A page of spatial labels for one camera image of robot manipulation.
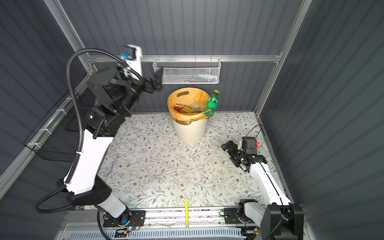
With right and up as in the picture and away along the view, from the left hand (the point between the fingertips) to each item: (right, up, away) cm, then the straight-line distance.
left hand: (151, 65), depth 52 cm
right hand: (+34, -36, +31) cm, 58 cm away
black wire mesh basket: (-49, -27, +17) cm, 58 cm away
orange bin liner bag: (+10, -1, +46) cm, 47 cm away
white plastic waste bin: (+14, -25, +41) cm, 50 cm away
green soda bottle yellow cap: (+24, -10, +26) cm, 37 cm away
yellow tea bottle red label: (+7, -10, +41) cm, 43 cm away
